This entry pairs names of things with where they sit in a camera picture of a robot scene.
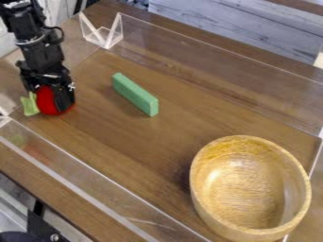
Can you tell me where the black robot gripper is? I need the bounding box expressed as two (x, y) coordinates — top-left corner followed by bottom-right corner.
(15, 39), (75, 112)

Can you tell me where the red plush tomato toy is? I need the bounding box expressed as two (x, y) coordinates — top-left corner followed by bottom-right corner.
(21, 86), (71, 116)

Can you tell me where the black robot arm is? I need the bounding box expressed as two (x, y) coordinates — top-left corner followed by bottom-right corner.
(0, 0), (77, 115)

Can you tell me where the green rectangular block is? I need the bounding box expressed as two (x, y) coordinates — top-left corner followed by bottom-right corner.
(113, 73), (159, 117)

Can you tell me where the black clamp under table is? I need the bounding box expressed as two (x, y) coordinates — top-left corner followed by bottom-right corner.
(27, 200), (71, 242)

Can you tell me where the wooden bowl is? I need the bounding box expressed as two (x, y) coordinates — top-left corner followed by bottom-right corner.
(190, 135), (312, 242)

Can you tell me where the clear acrylic tray enclosure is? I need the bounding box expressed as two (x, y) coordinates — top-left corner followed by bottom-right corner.
(0, 9), (323, 242)

